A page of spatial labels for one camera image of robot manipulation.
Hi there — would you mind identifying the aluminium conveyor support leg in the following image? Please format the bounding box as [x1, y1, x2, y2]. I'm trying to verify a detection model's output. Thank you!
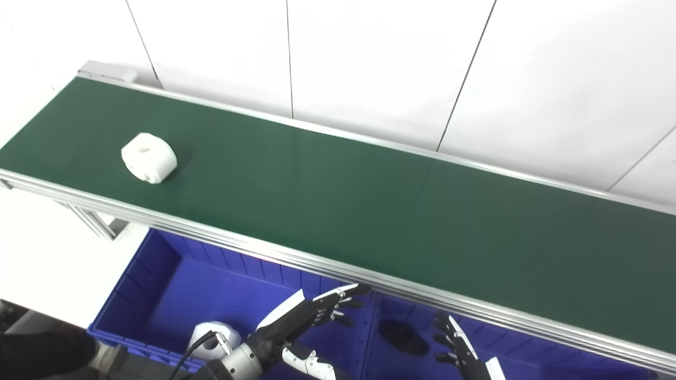
[53, 199, 130, 241]

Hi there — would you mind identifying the black flat plastic part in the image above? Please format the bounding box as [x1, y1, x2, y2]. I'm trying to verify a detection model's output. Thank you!
[378, 319, 430, 356]

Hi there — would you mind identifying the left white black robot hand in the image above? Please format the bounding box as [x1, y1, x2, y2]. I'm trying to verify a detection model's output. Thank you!
[247, 283, 372, 380]

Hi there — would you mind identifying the blue plastic bin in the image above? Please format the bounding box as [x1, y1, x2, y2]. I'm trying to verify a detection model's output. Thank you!
[87, 228, 375, 380]
[362, 293, 661, 380]

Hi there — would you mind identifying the white round plastic part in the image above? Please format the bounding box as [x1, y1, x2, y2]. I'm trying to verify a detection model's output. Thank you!
[187, 321, 242, 362]
[120, 132, 178, 185]

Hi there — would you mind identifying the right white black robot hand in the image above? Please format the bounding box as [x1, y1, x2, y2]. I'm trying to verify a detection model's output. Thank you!
[433, 310, 506, 380]

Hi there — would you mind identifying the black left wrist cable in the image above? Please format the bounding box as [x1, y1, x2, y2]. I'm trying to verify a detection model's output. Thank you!
[169, 330, 220, 380]

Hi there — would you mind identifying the green conveyor belt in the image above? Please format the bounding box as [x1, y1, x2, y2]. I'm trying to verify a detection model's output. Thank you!
[0, 61, 676, 375]

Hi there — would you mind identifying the black robot body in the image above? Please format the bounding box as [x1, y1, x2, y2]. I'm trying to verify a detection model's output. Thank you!
[0, 328, 127, 380]

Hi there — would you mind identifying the grey conveyor end cap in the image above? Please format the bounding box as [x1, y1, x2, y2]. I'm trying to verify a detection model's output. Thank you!
[78, 60, 139, 83]

